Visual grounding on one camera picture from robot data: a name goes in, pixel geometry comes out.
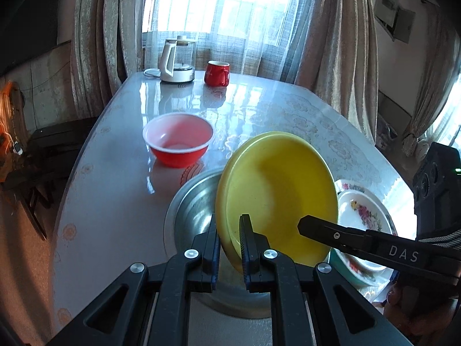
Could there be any beige drape curtain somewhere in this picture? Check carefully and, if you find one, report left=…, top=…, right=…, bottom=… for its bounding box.
left=282, top=0, right=378, bottom=142

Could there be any person right hand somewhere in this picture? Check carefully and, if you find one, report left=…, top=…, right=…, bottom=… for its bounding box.
left=383, top=283, right=459, bottom=345

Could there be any black television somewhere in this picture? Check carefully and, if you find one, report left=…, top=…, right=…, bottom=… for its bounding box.
left=1, top=0, right=59, bottom=75

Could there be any red mug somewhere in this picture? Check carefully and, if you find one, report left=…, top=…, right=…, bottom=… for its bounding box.
left=204, top=60, right=230, bottom=87

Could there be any red bowl white inside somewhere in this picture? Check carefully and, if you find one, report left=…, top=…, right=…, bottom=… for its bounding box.
left=142, top=112, right=214, bottom=169

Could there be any large floral white plate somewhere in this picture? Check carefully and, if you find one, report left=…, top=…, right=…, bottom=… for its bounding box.
left=333, top=178, right=399, bottom=287

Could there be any sheer window curtain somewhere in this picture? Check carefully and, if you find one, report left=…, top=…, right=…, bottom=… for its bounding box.
left=142, top=0, right=309, bottom=82

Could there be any lace patterned tablecloth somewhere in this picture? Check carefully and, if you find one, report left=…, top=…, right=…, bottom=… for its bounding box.
left=52, top=74, right=417, bottom=345

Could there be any right beige curtain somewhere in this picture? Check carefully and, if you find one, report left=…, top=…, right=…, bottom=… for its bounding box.
left=402, top=1, right=460, bottom=157

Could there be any glass kettle white handle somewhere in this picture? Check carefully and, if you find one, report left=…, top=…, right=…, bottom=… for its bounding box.
left=143, top=35, right=197, bottom=84

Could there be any yellow plastic bowl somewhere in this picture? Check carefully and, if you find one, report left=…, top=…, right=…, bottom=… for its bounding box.
left=215, top=131, right=338, bottom=272

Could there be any large stainless steel bowl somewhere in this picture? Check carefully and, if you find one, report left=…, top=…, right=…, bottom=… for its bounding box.
left=163, top=168, right=270, bottom=319

